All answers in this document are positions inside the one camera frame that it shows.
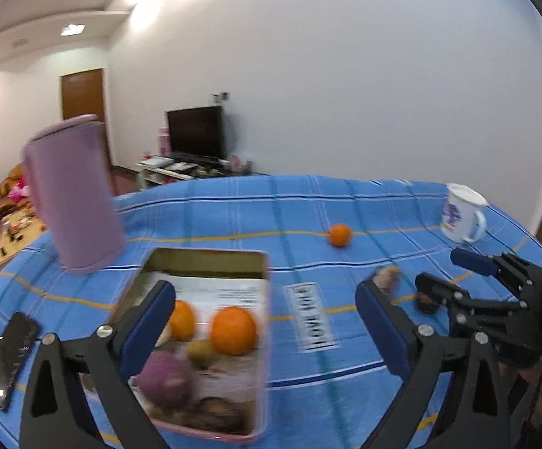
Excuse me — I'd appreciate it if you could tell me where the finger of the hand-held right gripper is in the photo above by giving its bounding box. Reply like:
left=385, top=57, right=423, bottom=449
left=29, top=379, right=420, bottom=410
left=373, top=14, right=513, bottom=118
left=451, top=248, right=542, bottom=302
left=415, top=272, right=533, bottom=333

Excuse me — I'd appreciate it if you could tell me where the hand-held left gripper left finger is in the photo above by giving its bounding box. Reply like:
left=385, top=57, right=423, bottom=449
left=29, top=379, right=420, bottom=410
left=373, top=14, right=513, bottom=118
left=18, top=281, right=177, bottom=449

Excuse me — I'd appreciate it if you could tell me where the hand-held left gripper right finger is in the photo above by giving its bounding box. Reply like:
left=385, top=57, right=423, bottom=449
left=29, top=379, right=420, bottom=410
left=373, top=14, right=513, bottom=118
left=355, top=280, right=515, bottom=449

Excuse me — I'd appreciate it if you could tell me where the orange persimmon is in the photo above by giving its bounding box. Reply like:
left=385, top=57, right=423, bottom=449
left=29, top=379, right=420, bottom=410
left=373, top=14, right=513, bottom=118
left=168, top=300, right=196, bottom=342

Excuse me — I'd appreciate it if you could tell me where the small brownish purple fruit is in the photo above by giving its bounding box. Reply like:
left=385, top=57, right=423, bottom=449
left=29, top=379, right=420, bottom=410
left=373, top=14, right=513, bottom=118
left=374, top=264, right=400, bottom=295

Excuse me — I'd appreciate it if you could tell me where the purple sweet potato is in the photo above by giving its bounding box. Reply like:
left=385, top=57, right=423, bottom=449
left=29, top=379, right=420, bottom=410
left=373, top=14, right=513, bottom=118
left=137, top=352, right=196, bottom=410

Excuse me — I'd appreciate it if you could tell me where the olive yellow round fruit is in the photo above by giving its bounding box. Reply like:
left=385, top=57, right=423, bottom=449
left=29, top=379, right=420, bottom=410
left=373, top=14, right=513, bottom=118
left=187, top=340, right=216, bottom=368

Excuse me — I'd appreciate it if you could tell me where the large orange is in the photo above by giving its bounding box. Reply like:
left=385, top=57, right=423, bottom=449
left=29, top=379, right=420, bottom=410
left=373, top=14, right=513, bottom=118
left=210, top=306, right=257, bottom=356

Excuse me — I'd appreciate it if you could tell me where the pink metal tin box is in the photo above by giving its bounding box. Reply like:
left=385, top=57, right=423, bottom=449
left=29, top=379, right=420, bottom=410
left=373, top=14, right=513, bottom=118
left=84, top=248, right=272, bottom=444

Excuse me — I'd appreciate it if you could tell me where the brown root vegetable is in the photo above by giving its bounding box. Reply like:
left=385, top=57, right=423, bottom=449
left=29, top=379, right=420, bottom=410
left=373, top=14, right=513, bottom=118
left=177, top=397, right=253, bottom=435

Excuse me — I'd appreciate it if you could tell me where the white mug with floral print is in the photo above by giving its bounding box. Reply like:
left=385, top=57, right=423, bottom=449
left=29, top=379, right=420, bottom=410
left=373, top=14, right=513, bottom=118
left=439, top=183, right=489, bottom=244

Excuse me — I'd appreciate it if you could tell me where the small tangerine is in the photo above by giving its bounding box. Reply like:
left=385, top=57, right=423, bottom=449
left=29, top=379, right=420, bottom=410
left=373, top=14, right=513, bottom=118
left=329, top=223, right=352, bottom=248

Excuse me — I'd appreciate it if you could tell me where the black smartphone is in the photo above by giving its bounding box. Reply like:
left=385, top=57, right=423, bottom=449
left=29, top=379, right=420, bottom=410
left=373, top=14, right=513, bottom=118
left=0, top=311, right=40, bottom=413

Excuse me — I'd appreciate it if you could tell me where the blue checkered tablecloth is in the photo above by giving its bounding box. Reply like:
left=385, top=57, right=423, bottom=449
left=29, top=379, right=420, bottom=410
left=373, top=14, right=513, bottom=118
left=0, top=174, right=542, bottom=449

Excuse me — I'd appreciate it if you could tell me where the pink electric kettle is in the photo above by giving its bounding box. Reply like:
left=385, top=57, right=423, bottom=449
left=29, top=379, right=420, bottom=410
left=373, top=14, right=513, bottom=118
left=22, top=113, right=126, bottom=276

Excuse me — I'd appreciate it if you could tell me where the white television stand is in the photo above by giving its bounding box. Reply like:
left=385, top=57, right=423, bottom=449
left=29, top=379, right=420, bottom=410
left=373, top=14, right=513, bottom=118
left=135, top=154, right=272, bottom=190

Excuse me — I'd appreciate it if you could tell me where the brown sofa with floral cushion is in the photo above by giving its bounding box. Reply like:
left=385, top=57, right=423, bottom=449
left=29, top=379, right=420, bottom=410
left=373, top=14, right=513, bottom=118
left=0, top=163, right=31, bottom=211

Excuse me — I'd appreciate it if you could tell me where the black television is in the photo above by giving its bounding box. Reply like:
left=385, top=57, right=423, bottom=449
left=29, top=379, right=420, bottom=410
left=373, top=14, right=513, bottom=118
left=165, top=105, right=227, bottom=160

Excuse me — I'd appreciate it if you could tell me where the wooden door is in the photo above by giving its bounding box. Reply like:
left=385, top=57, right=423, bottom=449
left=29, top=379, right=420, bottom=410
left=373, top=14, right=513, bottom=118
left=60, top=68, right=113, bottom=169

